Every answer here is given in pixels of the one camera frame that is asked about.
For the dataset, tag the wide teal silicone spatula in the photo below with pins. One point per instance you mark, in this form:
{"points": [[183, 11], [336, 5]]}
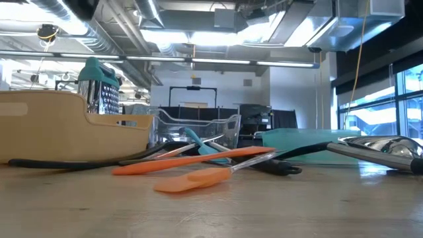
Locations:
{"points": [[201, 145]]}

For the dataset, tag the black knife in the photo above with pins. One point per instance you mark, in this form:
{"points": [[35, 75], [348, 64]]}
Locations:
{"points": [[130, 162]]}

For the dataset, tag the rectangular silver air duct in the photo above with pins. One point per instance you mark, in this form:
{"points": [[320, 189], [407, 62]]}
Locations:
{"points": [[330, 29]]}

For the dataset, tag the silver metal scoop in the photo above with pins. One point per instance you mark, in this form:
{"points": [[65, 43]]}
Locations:
{"points": [[390, 145]]}

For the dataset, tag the grey cloth partition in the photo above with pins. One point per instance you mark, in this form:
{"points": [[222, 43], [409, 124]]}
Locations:
{"points": [[135, 109]]}

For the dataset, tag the black robot rig frame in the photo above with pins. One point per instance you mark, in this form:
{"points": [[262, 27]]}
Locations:
{"points": [[193, 88]]}

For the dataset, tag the yellow-orange plastic bin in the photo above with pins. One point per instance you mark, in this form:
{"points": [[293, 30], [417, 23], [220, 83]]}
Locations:
{"points": [[49, 132]]}

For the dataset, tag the long orange silicone spatula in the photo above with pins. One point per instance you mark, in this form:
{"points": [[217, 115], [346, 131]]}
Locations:
{"points": [[165, 163]]}

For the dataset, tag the large window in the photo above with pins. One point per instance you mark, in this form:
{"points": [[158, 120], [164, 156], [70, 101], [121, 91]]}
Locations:
{"points": [[380, 112]]}

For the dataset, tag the clear plastic bin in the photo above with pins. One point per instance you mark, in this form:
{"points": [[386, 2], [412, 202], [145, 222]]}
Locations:
{"points": [[218, 132]]}

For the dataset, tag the slotted black turner steel neck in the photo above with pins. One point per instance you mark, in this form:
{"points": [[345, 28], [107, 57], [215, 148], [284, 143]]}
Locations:
{"points": [[277, 168]]}

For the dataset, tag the black equipment cabinet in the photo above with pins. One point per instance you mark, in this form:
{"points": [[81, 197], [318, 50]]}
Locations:
{"points": [[254, 115]]}

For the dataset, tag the teal translucent plastic bin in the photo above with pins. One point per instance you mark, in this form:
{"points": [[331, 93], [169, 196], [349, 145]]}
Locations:
{"points": [[297, 142]]}

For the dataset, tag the round silver air duct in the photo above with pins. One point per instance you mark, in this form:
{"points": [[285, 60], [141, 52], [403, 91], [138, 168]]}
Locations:
{"points": [[99, 36]]}

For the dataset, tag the all-black slotted spatula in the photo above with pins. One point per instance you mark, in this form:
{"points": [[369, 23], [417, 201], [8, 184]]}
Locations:
{"points": [[66, 164]]}

